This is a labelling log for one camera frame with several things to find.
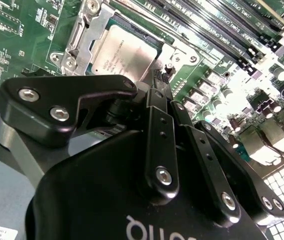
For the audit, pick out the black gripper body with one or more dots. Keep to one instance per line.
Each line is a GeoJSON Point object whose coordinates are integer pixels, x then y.
{"type": "Point", "coordinates": [94, 195]}

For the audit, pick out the metal socket cover frame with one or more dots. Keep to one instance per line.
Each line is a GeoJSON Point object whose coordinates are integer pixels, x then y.
{"type": "Point", "coordinates": [94, 27]}

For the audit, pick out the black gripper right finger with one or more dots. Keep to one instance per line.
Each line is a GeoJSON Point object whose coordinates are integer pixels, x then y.
{"type": "Point", "coordinates": [214, 175]}

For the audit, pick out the silver CPU chip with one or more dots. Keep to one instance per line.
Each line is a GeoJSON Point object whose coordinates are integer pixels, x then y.
{"type": "Point", "coordinates": [124, 52]}

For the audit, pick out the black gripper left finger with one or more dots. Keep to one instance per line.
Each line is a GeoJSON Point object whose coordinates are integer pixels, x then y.
{"type": "Point", "coordinates": [44, 100]}

